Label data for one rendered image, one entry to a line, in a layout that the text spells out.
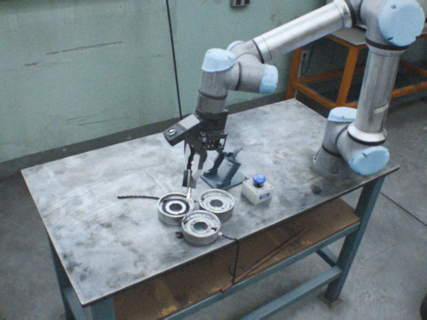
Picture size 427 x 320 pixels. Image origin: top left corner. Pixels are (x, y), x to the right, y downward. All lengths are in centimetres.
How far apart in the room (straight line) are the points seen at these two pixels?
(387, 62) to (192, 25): 190
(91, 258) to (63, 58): 167
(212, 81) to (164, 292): 68
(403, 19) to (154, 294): 104
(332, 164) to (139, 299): 76
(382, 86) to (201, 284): 81
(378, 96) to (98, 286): 88
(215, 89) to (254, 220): 42
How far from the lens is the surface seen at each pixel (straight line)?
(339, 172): 150
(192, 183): 120
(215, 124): 114
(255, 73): 108
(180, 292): 139
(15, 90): 264
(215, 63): 104
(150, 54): 284
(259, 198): 132
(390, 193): 298
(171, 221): 121
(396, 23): 114
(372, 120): 128
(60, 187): 140
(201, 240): 116
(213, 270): 145
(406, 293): 237
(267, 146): 160
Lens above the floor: 165
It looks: 35 degrees down
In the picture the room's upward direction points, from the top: 5 degrees clockwise
